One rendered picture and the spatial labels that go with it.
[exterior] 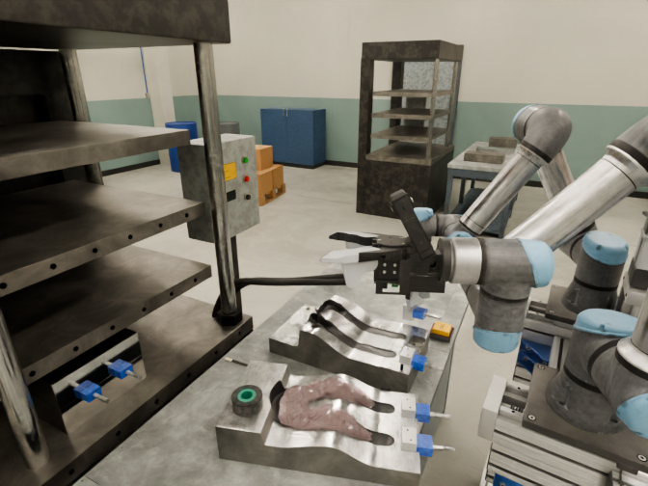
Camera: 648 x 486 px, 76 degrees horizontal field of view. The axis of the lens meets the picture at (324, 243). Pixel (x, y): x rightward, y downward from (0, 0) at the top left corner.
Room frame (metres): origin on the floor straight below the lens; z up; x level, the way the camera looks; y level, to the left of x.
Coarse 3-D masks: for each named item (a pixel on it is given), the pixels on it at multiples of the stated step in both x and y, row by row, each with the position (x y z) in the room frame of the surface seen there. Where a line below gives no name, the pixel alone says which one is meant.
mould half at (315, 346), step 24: (312, 312) 1.37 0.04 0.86; (336, 312) 1.26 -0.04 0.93; (360, 312) 1.30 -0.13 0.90; (288, 336) 1.22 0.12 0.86; (312, 336) 1.13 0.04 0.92; (360, 336) 1.19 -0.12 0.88; (408, 336) 1.18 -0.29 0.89; (312, 360) 1.13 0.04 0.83; (336, 360) 1.09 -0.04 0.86; (360, 360) 1.06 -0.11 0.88; (384, 360) 1.05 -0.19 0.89; (384, 384) 1.02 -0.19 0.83; (408, 384) 0.99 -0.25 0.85
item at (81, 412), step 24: (120, 336) 1.08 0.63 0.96; (72, 360) 0.96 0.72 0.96; (96, 360) 0.97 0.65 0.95; (120, 360) 1.03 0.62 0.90; (48, 384) 0.87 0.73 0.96; (72, 384) 0.90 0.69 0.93; (96, 384) 0.96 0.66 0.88; (120, 384) 1.02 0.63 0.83; (48, 408) 0.89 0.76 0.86; (72, 408) 0.89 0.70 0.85; (96, 408) 0.94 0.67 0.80
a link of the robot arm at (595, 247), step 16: (576, 240) 1.20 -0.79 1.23; (592, 240) 1.12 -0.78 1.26; (608, 240) 1.12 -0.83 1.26; (624, 240) 1.12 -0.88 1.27; (576, 256) 1.16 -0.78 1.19; (592, 256) 1.09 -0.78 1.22; (608, 256) 1.07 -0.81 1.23; (624, 256) 1.07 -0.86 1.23; (576, 272) 1.14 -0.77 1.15; (592, 272) 1.09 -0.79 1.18; (608, 272) 1.07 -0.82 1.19
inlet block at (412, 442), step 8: (408, 432) 0.78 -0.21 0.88; (416, 432) 0.78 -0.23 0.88; (408, 440) 0.75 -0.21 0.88; (416, 440) 0.75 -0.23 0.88; (424, 440) 0.77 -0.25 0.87; (408, 448) 0.75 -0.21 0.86; (416, 448) 0.74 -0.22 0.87; (424, 448) 0.74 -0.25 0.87; (432, 448) 0.74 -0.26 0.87; (440, 448) 0.75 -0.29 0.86; (448, 448) 0.75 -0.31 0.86
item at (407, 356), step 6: (408, 348) 1.07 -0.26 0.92; (402, 354) 1.04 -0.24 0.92; (408, 354) 1.04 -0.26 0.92; (414, 354) 1.06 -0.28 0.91; (402, 360) 1.04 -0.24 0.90; (408, 360) 1.03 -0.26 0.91; (414, 360) 1.03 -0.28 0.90; (420, 360) 1.03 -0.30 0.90; (426, 360) 1.04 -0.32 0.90; (414, 366) 1.02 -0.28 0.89; (420, 366) 1.01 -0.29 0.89; (426, 366) 1.02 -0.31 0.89; (432, 366) 1.02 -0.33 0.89; (438, 366) 1.01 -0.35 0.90
